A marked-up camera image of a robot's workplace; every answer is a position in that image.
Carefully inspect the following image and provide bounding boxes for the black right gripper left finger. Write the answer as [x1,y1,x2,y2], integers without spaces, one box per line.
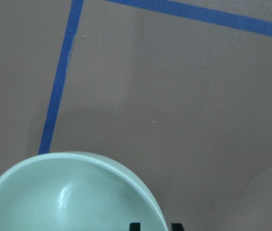
[129,222,141,231]

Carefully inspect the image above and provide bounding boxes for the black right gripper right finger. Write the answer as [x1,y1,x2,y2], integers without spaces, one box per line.
[171,223,184,231]

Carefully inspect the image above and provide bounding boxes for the green bowl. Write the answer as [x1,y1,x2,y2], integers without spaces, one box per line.
[0,152,168,231]

